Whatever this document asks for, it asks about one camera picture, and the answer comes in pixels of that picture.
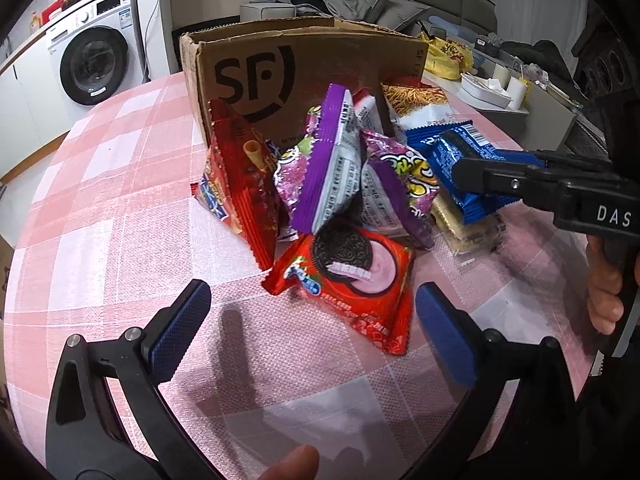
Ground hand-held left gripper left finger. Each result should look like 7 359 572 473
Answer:
45 279 213 480

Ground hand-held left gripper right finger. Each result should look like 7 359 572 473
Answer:
415 282 577 480

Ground dark wooden furniture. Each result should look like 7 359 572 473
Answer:
572 10 640 126

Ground blue cookie packet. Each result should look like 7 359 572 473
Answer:
405 120 496 161
430 130 526 226

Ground orange stick snack packet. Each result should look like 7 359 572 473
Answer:
381 80 473 146

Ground pink checkered tablecloth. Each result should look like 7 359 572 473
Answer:
0 72 608 480

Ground red sandwich cookie packet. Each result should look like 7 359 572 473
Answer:
262 227 416 356

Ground white washing machine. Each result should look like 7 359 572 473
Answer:
46 0 148 107

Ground grey coffee table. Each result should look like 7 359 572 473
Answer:
425 45 593 151

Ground purple yellow-lettered snack packet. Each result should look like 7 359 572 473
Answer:
360 130 441 251

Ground white red-edged snack packet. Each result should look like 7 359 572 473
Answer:
352 87 396 136

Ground white cup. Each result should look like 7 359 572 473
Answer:
507 80 530 111

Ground white bowl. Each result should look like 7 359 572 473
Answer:
460 72 516 108

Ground pink purple snack packet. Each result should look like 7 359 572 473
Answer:
272 105 326 241

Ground red wafer roll packet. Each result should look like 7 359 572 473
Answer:
207 99 283 271

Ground grey jacket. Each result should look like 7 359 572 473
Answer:
325 0 431 31

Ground clear cracker packet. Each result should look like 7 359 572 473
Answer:
430 192 506 261

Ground brown cardboard box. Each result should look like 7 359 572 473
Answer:
179 16 430 153

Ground person's left hand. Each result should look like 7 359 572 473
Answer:
249 444 320 480

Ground white counter cabinet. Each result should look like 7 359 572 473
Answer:
0 25 66 186

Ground dark cloth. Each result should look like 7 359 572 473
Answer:
515 40 576 81

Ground purple white-backed snack packet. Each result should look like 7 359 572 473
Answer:
290 82 363 236

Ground small blue red snack packet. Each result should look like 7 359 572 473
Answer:
192 170 246 236

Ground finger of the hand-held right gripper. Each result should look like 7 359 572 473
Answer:
451 156 557 206
492 148 609 171

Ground yellow plastic bag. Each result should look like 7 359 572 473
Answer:
420 35 476 81

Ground black clothes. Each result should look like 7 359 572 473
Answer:
295 0 341 16

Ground person's right hand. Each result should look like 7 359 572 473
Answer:
586 238 627 337

